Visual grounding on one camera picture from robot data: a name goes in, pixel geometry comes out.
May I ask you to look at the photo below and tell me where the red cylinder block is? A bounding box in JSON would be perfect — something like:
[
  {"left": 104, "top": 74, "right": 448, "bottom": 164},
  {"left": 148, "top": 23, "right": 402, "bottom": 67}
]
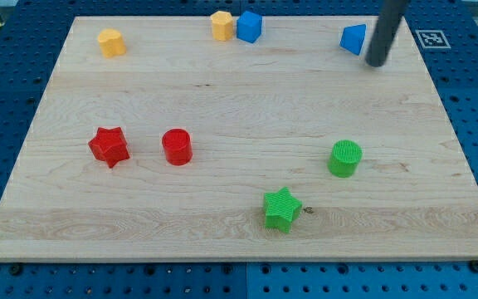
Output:
[{"left": 162, "top": 128, "right": 193, "bottom": 166}]

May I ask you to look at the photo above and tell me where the red star block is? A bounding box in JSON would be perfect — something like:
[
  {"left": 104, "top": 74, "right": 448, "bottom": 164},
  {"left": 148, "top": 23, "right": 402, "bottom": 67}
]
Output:
[{"left": 88, "top": 127, "right": 130, "bottom": 169}]

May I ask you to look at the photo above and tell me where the yellow hexagon block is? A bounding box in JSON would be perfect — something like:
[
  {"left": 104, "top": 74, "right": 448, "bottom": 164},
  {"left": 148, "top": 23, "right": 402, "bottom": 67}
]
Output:
[{"left": 210, "top": 11, "right": 234, "bottom": 42}]

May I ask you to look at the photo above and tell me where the blue triangle block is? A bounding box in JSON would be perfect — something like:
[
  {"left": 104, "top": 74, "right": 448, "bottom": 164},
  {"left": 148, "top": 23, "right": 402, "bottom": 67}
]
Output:
[{"left": 339, "top": 24, "right": 367, "bottom": 56}]

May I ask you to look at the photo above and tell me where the light wooden board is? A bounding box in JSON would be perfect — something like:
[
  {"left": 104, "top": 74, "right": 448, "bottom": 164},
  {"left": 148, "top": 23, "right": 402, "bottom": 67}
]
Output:
[{"left": 0, "top": 16, "right": 478, "bottom": 263}]

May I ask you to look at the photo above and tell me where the yellow heart block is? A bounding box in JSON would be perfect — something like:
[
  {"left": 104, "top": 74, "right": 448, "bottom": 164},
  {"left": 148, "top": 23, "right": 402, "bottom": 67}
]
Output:
[{"left": 97, "top": 28, "right": 126, "bottom": 58}]

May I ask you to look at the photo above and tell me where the black white fiducial marker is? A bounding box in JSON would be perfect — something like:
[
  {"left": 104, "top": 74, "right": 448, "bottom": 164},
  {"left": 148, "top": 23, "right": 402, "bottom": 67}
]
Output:
[{"left": 416, "top": 29, "right": 451, "bottom": 50}]

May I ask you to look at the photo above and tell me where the green cylinder block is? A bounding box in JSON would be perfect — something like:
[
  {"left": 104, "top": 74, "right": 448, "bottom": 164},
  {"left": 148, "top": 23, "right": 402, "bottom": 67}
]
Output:
[{"left": 327, "top": 140, "right": 363, "bottom": 178}]

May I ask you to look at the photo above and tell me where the green star block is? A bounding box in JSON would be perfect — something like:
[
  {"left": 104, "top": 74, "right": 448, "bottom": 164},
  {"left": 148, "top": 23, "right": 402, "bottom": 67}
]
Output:
[{"left": 263, "top": 187, "right": 303, "bottom": 233}]

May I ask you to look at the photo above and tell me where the blue cube block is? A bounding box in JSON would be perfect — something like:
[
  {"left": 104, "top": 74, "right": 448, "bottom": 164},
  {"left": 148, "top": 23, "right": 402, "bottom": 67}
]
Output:
[{"left": 237, "top": 11, "right": 263, "bottom": 43}]

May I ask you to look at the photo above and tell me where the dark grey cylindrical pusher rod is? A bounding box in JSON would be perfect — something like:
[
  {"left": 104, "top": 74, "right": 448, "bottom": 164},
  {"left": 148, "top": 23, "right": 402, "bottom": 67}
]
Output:
[{"left": 365, "top": 0, "right": 410, "bottom": 67}]

